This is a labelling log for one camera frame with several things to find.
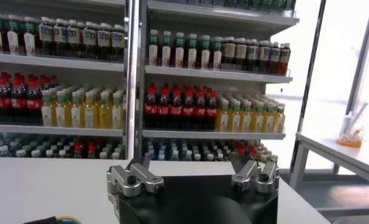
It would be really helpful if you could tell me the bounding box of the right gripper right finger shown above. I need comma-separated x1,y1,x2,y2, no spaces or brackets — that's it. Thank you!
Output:
229,154,280,195

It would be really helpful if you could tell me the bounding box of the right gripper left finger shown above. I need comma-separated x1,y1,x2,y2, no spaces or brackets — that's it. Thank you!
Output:
106,157,165,198

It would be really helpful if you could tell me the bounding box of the cola bottle red cap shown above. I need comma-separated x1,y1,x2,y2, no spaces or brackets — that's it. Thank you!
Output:
144,84,158,128
194,89,207,131
205,90,218,131
170,87,184,130
26,79,43,124
0,77,12,122
182,88,195,130
157,86,171,129
10,78,27,124

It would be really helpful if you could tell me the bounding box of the orange plastic container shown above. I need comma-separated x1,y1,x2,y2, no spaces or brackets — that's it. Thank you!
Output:
336,102,369,149

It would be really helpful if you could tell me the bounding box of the dark bottle white blue label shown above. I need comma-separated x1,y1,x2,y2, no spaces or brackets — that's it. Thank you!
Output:
66,19,81,58
52,18,68,58
110,24,125,62
38,16,54,57
82,21,97,60
258,40,271,74
246,38,259,73
96,23,111,61
269,41,281,75

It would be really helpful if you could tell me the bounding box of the reddish drink bottle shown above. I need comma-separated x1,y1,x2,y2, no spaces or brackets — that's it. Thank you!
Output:
279,42,292,76

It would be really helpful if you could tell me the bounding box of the dark bottle beige label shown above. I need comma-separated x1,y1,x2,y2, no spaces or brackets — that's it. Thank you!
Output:
222,37,236,71
235,38,247,72

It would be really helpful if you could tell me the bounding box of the grey metal frame table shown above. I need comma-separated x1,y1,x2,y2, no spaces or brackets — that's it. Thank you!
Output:
289,132,369,192

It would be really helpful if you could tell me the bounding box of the black window frame post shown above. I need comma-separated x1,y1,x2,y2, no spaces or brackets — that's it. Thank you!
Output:
295,0,328,135

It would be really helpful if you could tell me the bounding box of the grey window frame post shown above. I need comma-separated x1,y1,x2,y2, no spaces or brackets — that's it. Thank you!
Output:
344,0,369,116

